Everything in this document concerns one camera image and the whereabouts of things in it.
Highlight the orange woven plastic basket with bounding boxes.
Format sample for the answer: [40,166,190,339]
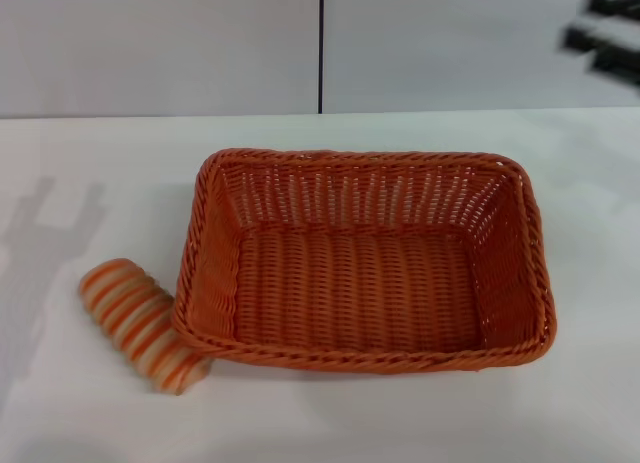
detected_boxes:
[169,149,558,373]

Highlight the orange cream striped bread roll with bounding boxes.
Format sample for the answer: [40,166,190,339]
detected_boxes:
[78,257,211,397]

